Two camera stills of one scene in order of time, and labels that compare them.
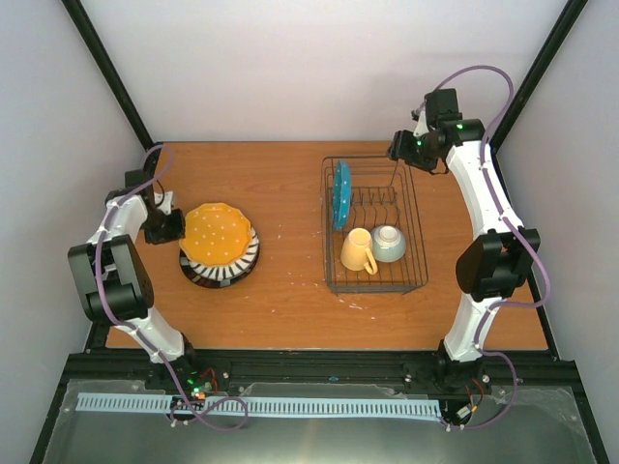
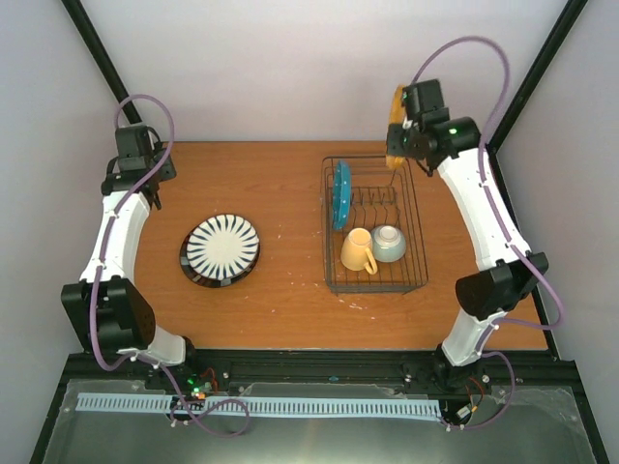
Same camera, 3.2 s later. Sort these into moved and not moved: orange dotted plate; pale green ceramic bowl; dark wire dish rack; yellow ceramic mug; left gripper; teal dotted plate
Moved: left gripper; orange dotted plate
Not moved: yellow ceramic mug; teal dotted plate; dark wire dish rack; pale green ceramic bowl
